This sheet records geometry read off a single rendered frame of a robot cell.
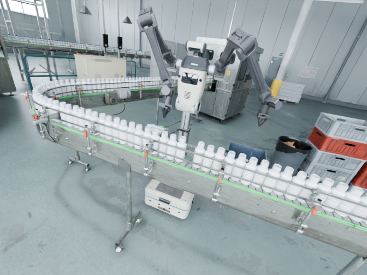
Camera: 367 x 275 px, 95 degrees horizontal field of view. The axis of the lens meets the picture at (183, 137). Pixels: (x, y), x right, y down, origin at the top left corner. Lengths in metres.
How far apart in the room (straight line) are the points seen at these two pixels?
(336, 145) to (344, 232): 1.95
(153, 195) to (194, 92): 1.14
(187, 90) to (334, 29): 12.46
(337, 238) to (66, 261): 1.86
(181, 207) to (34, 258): 1.25
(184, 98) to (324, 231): 1.27
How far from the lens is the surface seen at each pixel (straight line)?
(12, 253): 2.14
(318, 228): 1.23
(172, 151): 1.05
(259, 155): 1.66
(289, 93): 10.30
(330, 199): 1.16
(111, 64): 5.17
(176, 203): 1.85
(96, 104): 2.50
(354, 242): 1.32
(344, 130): 3.02
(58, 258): 1.96
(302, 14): 8.75
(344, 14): 13.76
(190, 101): 1.52
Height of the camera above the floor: 1.62
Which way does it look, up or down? 27 degrees down
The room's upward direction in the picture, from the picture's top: 9 degrees clockwise
